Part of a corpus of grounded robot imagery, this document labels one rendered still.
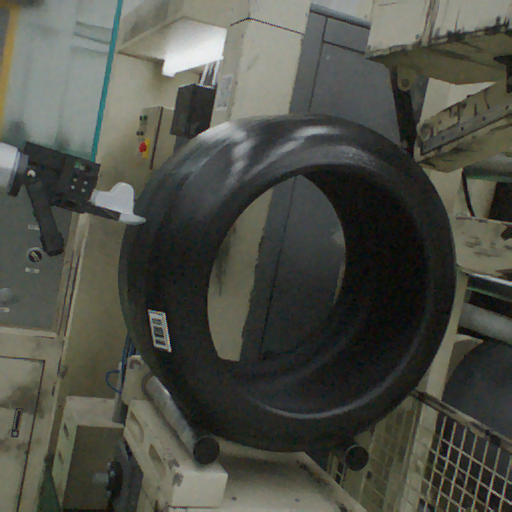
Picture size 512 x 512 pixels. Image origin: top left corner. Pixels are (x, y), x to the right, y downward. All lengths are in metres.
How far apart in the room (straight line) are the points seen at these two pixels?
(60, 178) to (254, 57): 0.56
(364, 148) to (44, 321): 0.94
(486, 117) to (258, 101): 0.45
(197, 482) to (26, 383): 0.68
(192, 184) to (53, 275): 0.74
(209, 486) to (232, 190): 0.48
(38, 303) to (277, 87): 0.75
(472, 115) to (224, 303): 0.62
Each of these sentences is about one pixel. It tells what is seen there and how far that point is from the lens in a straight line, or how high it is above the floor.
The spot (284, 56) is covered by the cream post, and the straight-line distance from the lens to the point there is 1.57.
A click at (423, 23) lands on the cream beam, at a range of 1.47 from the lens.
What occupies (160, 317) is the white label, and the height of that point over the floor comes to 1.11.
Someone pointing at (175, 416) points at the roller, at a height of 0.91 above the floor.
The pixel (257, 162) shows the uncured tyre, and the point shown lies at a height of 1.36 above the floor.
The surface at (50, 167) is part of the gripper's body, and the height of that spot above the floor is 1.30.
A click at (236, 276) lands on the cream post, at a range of 1.56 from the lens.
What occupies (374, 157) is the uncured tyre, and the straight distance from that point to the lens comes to 1.22.
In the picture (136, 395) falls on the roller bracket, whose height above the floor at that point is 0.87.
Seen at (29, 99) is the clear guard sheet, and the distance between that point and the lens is 1.75.
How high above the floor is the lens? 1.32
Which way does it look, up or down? 5 degrees down
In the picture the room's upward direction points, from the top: 11 degrees clockwise
